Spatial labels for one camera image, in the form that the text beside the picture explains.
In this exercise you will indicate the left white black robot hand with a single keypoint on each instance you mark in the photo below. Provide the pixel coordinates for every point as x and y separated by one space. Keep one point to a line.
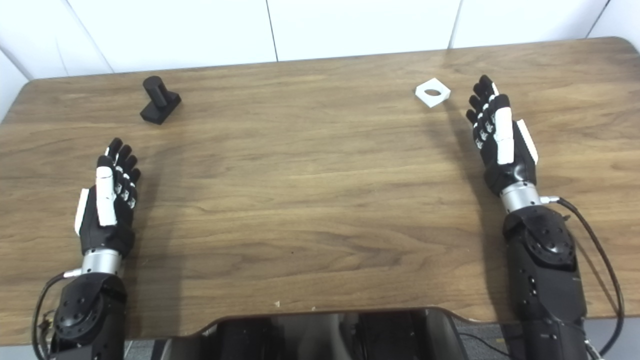
106 200

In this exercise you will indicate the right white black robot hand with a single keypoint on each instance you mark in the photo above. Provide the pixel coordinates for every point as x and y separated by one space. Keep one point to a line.
505 135

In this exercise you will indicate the white square piece with hole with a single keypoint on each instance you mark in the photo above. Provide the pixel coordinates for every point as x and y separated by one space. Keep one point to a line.
431 101

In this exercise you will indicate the black peg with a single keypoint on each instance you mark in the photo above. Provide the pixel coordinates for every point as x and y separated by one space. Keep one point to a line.
159 102

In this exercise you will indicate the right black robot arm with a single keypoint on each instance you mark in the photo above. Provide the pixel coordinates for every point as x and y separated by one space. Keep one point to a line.
547 270

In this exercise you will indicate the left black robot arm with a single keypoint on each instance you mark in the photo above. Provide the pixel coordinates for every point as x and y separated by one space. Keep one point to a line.
87 310

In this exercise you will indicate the black robot torso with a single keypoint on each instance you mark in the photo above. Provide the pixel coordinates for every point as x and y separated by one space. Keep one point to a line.
320 337

